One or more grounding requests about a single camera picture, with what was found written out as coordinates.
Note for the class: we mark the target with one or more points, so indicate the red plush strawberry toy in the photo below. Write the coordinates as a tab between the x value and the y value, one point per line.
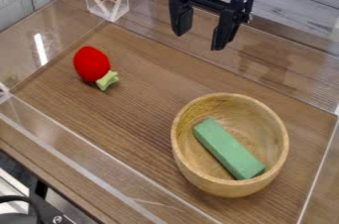
94	67

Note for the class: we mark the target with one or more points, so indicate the light wooden bowl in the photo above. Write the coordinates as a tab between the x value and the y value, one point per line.
257	127

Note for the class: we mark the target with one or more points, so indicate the green rectangular block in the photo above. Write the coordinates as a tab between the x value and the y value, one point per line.
230	152

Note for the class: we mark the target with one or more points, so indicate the clear acrylic corner bracket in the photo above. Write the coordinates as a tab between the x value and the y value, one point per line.
108	9

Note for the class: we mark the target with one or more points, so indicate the black table clamp mount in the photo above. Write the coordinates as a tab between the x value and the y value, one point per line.
28	208

